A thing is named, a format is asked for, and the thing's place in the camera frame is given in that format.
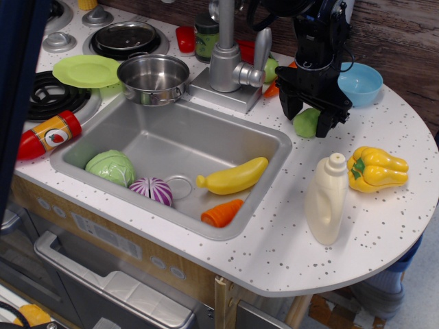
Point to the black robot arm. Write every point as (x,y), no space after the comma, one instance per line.
(321,30)

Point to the green toy apple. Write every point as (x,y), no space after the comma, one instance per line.
(270,67)

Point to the cream plastic bottle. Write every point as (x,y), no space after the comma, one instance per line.
(325,197)

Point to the orange toy carrot half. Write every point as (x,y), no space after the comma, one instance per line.
(222,214)

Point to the silver toy faucet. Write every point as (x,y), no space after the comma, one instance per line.
(229,81)

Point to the purple striped toy onion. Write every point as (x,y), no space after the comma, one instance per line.
(154,188)

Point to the green toy cabbage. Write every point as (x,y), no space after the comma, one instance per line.
(113,166)

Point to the dark green toy can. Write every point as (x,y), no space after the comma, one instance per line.
(206,36)

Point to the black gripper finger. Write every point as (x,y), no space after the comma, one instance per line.
(291,103)
(328,119)

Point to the light green toy broccoli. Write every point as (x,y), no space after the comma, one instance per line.
(305,123)

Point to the glass pot lid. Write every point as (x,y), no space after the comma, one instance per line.
(125,35)

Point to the black stove burner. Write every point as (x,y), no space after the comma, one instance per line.
(56,10)
(50,97)

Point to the yellow object bottom left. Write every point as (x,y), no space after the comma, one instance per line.
(34,315)

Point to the small steel pot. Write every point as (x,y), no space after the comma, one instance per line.
(153,79)

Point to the silver stove knob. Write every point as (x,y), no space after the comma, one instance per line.
(97,17)
(59,42)

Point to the light blue plastic bowl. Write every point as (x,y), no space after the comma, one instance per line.
(360,83)

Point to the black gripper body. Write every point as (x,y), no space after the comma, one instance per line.
(316,87)

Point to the light green plastic plate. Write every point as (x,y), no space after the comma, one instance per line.
(87,71)

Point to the yellow toy corn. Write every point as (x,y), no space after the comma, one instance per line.
(87,5)

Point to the yellow toy squash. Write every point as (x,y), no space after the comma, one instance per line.
(234,180)

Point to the red toy ketchup bottle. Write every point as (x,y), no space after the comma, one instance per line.
(48,135)

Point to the black front stove burner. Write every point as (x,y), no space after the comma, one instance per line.
(50,97)

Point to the silver oven door handle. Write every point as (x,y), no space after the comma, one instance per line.
(113,301)

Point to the red toy pepper piece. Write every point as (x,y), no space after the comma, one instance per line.
(185,36)

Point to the yellow toy bell pepper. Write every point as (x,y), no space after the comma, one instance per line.
(372,169)

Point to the whole orange toy carrot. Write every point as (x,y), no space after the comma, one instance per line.
(272,90)

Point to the black rear stove burner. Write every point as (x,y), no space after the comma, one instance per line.
(56,10)

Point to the silver sink basin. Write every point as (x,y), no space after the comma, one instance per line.
(177,143)

